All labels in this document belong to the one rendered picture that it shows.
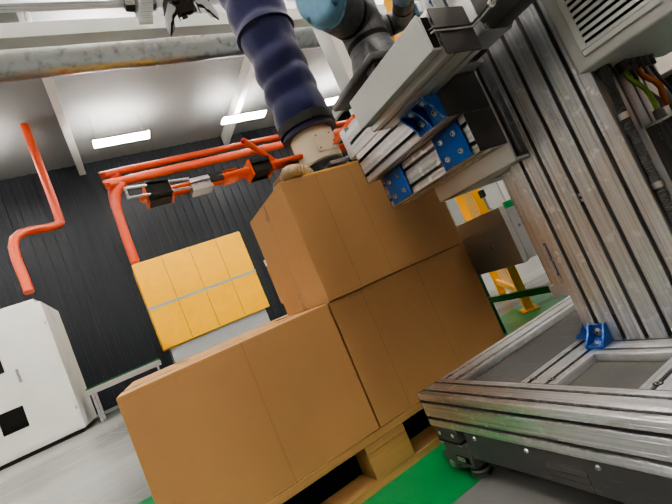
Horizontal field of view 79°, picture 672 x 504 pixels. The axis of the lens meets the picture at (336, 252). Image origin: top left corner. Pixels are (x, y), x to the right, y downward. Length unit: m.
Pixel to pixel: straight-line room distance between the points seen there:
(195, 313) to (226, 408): 7.50
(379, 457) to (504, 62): 1.08
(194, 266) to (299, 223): 7.57
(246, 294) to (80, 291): 4.78
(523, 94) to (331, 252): 0.67
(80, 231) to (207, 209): 3.24
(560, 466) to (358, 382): 0.58
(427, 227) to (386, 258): 0.22
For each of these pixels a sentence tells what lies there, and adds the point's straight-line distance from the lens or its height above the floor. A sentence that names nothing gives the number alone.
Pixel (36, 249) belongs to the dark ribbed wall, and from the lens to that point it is 12.46.
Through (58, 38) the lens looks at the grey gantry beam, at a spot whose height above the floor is 3.10.
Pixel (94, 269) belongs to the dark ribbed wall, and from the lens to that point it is 12.14.
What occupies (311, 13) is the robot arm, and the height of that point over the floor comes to 1.17.
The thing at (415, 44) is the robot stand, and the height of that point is 0.91.
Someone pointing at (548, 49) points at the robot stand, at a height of 0.85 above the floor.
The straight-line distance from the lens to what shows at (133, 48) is 7.23.
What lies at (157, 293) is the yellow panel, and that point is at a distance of 8.65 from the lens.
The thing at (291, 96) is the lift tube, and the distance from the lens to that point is 1.61.
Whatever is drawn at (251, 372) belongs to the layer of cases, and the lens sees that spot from 1.17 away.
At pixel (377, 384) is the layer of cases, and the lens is 1.31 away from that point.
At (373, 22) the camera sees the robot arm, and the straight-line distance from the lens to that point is 1.18.
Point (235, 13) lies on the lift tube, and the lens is 1.83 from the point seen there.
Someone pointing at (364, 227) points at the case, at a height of 0.72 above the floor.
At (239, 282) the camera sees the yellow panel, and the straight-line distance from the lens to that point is 8.84.
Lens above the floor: 0.58
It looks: 4 degrees up
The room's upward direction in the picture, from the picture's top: 23 degrees counter-clockwise
